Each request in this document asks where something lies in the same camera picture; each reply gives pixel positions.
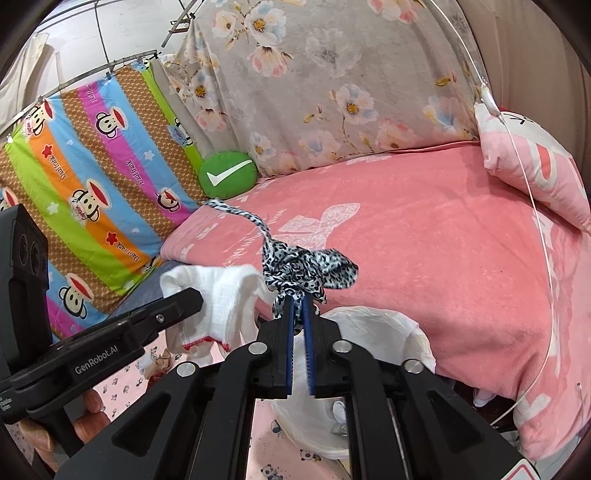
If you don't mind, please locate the leopard print cloth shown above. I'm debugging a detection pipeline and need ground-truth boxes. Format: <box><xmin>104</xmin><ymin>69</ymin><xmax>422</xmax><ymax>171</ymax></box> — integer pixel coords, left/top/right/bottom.
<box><xmin>203</xmin><ymin>198</ymin><xmax>360</xmax><ymax>319</ymax></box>

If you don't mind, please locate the green check mark pillow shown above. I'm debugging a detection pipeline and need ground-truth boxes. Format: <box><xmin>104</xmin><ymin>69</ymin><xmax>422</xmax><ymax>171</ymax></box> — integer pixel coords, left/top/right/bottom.
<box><xmin>198</xmin><ymin>150</ymin><xmax>258</xmax><ymax>200</ymax></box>

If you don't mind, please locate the person's left hand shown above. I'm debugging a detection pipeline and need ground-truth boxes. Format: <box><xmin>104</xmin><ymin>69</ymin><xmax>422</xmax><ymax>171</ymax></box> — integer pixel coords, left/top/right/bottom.
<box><xmin>14</xmin><ymin>388</ymin><xmax>112</xmax><ymax>462</ymax></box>

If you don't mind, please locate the pink and white pillow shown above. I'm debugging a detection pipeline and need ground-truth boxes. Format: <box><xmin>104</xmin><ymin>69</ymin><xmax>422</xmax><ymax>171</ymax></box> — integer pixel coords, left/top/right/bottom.
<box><xmin>473</xmin><ymin>102</ymin><xmax>591</xmax><ymax>232</ymax></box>

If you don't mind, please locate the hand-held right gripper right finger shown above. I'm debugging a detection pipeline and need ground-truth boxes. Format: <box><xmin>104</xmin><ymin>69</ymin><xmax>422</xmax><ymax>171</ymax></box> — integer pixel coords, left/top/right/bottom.
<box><xmin>302</xmin><ymin>293</ymin><xmax>532</xmax><ymax>480</ymax></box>

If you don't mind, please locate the white cable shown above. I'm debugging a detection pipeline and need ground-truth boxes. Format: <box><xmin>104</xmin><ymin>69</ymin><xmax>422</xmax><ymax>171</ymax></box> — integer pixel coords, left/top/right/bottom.
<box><xmin>427</xmin><ymin>0</ymin><xmax>557</xmax><ymax>428</ymax></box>

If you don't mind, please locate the white bag lined bin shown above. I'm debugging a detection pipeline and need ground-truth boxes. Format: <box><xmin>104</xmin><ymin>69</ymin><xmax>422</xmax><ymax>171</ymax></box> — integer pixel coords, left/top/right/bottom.
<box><xmin>270</xmin><ymin>307</ymin><xmax>437</xmax><ymax>460</ymax></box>

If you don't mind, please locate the white sock red trim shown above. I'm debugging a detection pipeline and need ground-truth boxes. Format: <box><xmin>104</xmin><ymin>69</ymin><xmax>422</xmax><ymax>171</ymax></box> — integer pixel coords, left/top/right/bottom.
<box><xmin>159</xmin><ymin>264</ymin><xmax>273</xmax><ymax>352</ymax></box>

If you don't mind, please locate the metal rod frame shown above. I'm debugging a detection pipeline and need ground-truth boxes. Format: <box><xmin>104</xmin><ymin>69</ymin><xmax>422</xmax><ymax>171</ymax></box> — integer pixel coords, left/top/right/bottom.
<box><xmin>37</xmin><ymin>0</ymin><xmax>204</xmax><ymax>102</ymax></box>

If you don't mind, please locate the pink blanket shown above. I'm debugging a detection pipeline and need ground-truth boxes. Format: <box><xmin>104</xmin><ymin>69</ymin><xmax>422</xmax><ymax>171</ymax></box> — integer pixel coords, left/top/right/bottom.
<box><xmin>159</xmin><ymin>141</ymin><xmax>591</xmax><ymax>462</ymax></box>

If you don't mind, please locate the grey floral sheet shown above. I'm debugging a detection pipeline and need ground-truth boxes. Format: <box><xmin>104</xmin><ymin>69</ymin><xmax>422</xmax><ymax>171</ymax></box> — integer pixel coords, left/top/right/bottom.
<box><xmin>161</xmin><ymin>0</ymin><xmax>483</xmax><ymax>178</ymax></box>

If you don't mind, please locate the striped cartoon monkey sheet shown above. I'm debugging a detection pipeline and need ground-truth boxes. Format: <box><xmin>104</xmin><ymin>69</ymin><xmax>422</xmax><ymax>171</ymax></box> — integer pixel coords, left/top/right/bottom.
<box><xmin>0</xmin><ymin>58</ymin><xmax>208</xmax><ymax>342</ymax></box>

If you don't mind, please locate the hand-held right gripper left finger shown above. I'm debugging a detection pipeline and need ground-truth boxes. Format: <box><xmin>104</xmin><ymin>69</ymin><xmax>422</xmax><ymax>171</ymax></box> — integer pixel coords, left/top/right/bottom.
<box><xmin>53</xmin><ymin>295</ymin><xmax>296</xmax><ymax>480</ymax></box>

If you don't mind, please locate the pink panda print tablecloth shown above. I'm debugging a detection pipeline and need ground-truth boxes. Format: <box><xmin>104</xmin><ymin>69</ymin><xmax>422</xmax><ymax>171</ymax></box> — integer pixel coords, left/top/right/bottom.
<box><xmin>92</xmin><ymin>342</ymin><xmax>352</xmax><ymax>480</ymax></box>

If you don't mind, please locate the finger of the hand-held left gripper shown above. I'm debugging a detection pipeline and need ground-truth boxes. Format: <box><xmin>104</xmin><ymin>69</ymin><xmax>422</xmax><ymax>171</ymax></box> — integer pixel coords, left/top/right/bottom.
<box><xmin>9</xmin><ymin>286</ymin><xmax>205</xmax><ymax>408</ymax></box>

